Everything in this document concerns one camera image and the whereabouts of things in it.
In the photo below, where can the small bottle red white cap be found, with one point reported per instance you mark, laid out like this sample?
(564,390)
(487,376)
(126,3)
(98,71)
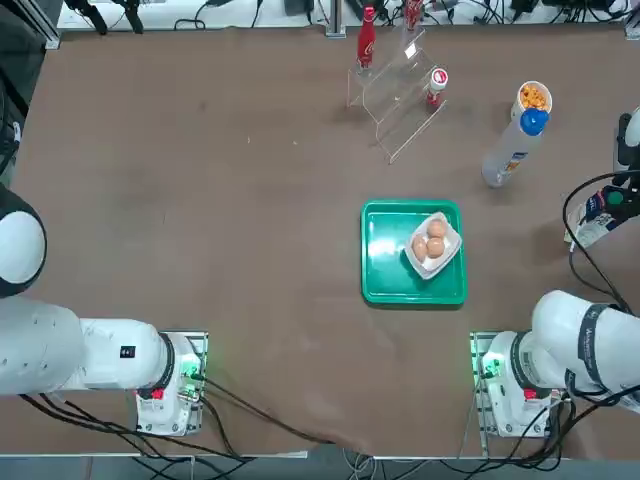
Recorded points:
(436,87)

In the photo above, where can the red soda can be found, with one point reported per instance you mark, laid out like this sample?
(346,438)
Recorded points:
(413,12)

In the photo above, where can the white square dish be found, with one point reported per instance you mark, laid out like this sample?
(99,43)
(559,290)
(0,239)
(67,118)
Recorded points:
(425,267)

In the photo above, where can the green plastic tray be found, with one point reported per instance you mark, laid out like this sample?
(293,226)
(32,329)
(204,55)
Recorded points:
(385,270)

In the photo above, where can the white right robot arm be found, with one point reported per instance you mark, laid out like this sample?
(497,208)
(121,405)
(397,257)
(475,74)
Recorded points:
(560,340)

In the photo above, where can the tall white bottle blue cap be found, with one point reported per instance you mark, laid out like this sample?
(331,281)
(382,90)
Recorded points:
(510,150)

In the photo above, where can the brown egg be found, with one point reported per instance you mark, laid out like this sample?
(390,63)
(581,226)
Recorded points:
(420,247)
(437,229)
(436,246)

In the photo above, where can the clear acrylic display stand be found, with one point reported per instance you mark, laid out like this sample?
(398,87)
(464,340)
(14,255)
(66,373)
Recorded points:
(395,85)

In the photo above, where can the blue milk carton green cap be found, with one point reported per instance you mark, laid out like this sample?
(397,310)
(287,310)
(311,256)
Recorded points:
(595,220)

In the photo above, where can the red cola bottle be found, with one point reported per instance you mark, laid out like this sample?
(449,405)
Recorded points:
(366,45)

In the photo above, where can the white cup of orange snacks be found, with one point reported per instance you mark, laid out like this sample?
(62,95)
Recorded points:
(535,96)

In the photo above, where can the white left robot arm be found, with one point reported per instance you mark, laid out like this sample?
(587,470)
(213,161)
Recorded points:
(100,350)

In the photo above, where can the aluminium frame post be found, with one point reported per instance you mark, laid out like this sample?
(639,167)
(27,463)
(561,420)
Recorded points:
(336,17)

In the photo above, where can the black tripod legs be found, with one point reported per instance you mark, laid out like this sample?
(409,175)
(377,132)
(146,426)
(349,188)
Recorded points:
(97,12)

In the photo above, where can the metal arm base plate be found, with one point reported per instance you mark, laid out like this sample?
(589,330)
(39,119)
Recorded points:
(197,345)
(477,350)

